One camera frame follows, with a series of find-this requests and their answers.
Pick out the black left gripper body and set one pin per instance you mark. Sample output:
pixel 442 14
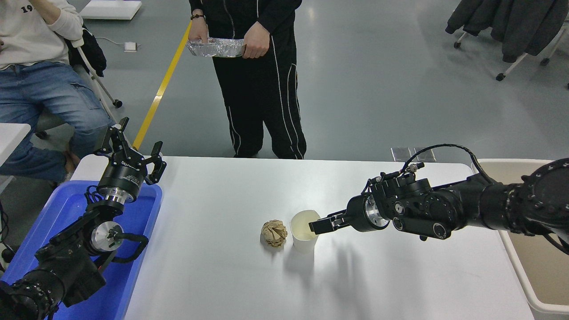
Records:
pixel 122 175

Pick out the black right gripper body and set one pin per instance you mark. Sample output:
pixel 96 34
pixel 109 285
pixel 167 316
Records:
pixel 356 213

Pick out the white paper cup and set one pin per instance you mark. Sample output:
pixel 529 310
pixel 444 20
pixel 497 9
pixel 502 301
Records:
pixel 304 243

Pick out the silver foil tray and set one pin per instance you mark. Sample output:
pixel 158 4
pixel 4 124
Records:
pixel 218 48

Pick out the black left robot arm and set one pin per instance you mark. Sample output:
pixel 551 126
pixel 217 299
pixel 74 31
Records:
pixel 66 266

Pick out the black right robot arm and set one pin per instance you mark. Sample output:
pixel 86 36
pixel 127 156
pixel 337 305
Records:
pixel 444 209

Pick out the standing person's right hand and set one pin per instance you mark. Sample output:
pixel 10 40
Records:
pixel 199 32

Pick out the standing person's left hand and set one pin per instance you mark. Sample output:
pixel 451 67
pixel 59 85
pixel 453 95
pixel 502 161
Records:
pixel 257 42

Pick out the crumpled tan paper ball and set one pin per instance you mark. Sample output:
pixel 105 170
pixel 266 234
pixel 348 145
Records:
pixel 274 233

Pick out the blue plastic tray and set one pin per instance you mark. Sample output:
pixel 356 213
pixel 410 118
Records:
pixel 66 209

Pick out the metal floor outlet plate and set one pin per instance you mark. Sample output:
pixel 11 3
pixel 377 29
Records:
pixel 429 156
pixel 400 155

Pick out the seated person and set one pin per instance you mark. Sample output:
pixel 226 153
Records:
pixel 44 89

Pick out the black cloth on chair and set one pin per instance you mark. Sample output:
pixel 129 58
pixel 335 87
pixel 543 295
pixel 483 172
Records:
pixel 91 53

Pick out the small white side table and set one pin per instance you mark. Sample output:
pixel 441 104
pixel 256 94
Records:
pixel 11 138

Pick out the standing person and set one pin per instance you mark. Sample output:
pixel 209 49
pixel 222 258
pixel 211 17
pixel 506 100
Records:
pixel 253 98

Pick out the white flat board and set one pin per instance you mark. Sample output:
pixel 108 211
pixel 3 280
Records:
pixel 111 9

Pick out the large pale plastic bin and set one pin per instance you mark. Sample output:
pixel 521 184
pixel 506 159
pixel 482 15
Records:
pixel 542 271

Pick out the dark grey jacket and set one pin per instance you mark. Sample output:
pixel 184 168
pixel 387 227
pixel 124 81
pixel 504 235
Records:
pixel 475 15
pixel 533 26

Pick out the white metal chair frame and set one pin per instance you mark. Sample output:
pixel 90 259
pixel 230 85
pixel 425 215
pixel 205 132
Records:
pixel 98 84

